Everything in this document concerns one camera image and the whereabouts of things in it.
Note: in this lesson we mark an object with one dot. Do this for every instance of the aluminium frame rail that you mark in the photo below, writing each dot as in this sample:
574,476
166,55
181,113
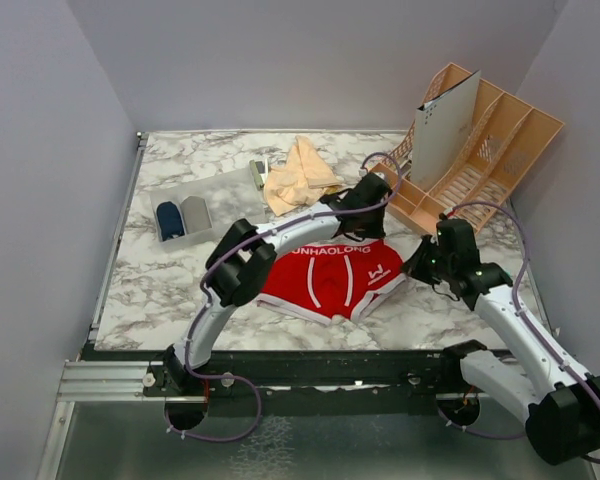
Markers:
90,381

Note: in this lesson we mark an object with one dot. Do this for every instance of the navy rolled underwear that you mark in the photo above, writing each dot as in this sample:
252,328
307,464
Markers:
169,221

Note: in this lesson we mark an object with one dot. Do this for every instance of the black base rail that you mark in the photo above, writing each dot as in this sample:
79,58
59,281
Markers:
306,383

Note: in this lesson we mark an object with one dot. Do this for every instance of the red boxer underwear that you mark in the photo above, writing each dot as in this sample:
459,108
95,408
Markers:
321,282

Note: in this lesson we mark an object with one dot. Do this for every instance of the grey rolled underwear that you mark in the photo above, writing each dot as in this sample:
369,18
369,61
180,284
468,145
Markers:
195,214

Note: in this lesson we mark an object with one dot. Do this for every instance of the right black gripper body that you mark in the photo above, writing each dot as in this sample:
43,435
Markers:
441,264

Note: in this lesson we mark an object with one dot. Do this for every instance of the peach desk organizer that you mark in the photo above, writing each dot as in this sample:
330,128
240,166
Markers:
507,137

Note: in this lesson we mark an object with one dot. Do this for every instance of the white folder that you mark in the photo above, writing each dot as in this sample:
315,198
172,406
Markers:
442,126

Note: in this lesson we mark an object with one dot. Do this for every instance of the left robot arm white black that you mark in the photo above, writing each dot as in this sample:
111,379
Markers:
239,266

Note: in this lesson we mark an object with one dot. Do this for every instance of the beige underwear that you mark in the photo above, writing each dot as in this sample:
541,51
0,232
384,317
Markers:
301,181

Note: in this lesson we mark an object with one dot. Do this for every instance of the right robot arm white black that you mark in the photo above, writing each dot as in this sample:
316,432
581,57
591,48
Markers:
554,396

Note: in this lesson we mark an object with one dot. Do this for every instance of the clear plastic storage box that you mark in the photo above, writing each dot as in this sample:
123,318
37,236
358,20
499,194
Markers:
229,197

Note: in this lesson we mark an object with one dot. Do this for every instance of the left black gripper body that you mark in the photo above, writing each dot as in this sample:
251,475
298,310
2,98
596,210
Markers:
370,226

